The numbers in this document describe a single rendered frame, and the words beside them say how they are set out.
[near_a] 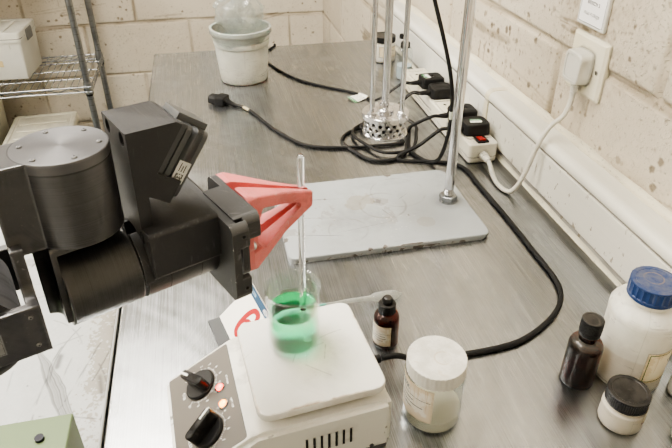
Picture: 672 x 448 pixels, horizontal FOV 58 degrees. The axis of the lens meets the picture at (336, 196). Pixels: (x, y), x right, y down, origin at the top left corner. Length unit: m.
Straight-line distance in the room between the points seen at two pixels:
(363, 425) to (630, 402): 0.26
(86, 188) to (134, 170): 0.03
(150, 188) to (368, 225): 0.54
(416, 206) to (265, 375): 0.46
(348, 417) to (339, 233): 0.37
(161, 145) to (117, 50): 2.55
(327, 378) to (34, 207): 0.31
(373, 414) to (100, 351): 0.34
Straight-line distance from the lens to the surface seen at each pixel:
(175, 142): 0.41
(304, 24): 2.92
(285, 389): 0.57
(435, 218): 0.93
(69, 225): 0.39
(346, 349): 0.60
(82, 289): 0.42
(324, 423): 0.57
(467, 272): 0.85
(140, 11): 2.88
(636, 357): 0.71
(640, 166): 0.88
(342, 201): 0.96
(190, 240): 0.42
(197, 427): 0.59
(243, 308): 0.74
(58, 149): 0.39
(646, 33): 0.87
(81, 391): 0.73
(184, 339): 0.75
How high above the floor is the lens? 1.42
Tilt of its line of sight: 32 degrees down
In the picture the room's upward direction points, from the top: straight up
